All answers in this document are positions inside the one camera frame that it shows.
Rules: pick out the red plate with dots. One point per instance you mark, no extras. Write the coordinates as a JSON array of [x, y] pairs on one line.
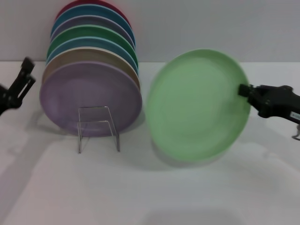
[[69, 4]]

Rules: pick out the teal blue plate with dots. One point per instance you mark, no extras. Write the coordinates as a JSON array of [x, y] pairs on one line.
[[89, 10]]

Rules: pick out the light green plate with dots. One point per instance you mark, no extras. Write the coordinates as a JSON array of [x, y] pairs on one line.
[[197, 107]]

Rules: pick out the beige plate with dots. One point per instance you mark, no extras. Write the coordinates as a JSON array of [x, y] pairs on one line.
[[77, 56]]

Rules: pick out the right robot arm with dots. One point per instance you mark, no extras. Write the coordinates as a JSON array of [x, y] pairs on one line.
[[295, 107]]

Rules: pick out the light blue plate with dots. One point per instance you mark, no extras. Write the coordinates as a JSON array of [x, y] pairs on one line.
[[77, 42]]

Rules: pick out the dark green plate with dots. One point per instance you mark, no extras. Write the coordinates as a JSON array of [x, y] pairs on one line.
[[77, 32]]

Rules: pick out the grey purple plate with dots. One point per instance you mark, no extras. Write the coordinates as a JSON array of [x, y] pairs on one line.
[[89, 20]]

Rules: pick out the lilac plate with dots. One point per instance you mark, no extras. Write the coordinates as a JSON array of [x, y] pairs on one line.
[[70, 100]]

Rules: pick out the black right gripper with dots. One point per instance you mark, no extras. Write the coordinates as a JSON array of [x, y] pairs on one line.
[[274, 100]]

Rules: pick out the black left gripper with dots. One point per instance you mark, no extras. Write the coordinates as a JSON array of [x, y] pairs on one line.
[[8, 100]]

